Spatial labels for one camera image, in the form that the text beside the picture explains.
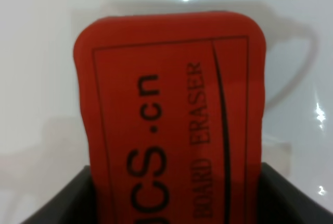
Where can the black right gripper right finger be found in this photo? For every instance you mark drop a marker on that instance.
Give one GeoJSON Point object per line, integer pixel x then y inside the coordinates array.
{"type": "Point", "coordinates": [281, 202]}

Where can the white board with aluminium frame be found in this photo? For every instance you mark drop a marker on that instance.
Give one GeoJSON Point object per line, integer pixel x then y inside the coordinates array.
{"type": "Point", "coordinates": [43, 142]}

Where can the red whiteboard eraser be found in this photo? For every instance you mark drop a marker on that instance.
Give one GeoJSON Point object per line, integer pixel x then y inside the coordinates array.
{"type": "Point", "coordinates": [172, 107]}

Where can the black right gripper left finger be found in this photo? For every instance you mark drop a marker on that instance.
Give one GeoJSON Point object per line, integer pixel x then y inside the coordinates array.
{"type": "Point", "coordinates": [75, 203]}

